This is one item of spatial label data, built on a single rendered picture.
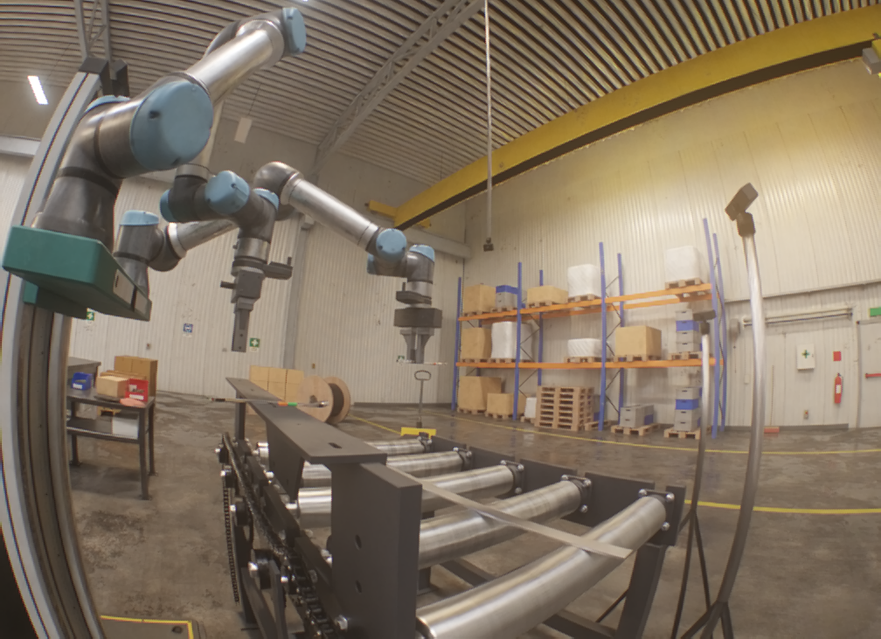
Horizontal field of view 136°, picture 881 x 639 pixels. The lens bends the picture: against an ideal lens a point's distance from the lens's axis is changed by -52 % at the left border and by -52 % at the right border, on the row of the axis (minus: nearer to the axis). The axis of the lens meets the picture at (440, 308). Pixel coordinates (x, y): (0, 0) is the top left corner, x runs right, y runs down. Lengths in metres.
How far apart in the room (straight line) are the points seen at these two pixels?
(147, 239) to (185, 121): 0.60
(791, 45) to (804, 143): 3.68
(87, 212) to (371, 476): 0.50
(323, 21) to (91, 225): 8.79
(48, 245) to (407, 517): 0.54
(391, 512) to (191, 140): 0.50
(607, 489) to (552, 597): 0.66
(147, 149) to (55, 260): 0.19
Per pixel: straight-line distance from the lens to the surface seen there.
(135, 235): 1.09
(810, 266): 9.50
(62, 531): 1.12
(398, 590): 0.39
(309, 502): 1.02
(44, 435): 1.04
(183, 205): 0.78
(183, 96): 0.54
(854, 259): 9.69
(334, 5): 8.99
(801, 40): 7.65
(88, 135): 0.63
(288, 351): 11.09
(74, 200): 0.59
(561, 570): 0.73
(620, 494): 1.27
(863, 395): 9.38
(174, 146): 0.52
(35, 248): 0.58
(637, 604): 1.36
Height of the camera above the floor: 1.26
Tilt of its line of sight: 10 degrees up
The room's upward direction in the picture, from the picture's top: 3 degrees clockwise
